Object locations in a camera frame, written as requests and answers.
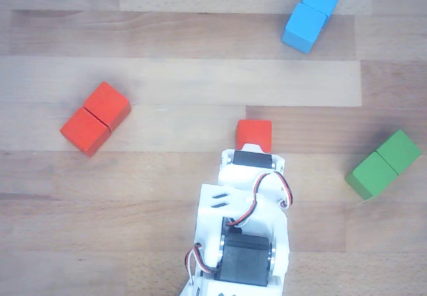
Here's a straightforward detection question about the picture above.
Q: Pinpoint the blue double block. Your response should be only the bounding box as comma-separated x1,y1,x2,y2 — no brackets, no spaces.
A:
281,0,344,54

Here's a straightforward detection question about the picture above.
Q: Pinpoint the red double block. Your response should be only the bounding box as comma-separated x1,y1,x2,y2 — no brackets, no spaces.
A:
59,81,132,158

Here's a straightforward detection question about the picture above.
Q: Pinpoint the green double block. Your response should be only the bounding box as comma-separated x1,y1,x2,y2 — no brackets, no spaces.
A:
345,129,423,201

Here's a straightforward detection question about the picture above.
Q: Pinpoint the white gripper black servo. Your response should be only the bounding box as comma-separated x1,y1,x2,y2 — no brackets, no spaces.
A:
218,143,287,193

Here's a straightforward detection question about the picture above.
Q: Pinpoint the small red cube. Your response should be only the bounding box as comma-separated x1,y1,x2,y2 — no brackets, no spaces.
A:
236,119,273,153

